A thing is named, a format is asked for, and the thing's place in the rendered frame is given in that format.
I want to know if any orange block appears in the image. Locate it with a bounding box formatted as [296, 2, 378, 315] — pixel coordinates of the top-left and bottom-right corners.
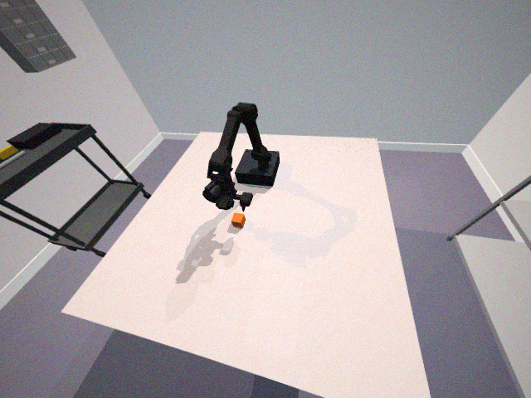
[231, 213, 246, 228]

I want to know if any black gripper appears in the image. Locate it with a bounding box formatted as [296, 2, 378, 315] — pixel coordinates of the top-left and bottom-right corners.
[223, 182, 253, 212]

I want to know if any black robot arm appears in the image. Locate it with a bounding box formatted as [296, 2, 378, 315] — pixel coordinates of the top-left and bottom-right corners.
[202, 103, 272, 210]

